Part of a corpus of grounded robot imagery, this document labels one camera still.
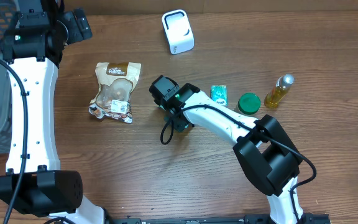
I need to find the green white tissue pack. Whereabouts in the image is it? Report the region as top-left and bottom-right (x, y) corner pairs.
(211, 85), (227, 106)

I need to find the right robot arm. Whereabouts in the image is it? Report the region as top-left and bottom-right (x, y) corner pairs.
(149, 75), (304, 223)

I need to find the yellow dish soap bottle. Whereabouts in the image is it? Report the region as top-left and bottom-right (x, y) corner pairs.
(264, 74), (295, 108)

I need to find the green lid seasoning jar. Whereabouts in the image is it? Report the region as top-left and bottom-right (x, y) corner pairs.
(235, 93), (261, 115)

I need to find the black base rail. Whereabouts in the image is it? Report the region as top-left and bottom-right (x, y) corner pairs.
(107, 213), (331, 224)

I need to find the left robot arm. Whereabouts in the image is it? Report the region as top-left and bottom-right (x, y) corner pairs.
(0, 0), (111, 223)

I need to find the white barcode scanner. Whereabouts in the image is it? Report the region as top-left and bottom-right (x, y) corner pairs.
(162, 9), (195, 55)

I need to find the brown and white snack bag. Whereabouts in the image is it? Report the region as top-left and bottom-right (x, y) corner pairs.
(88, 62), (142, 124)

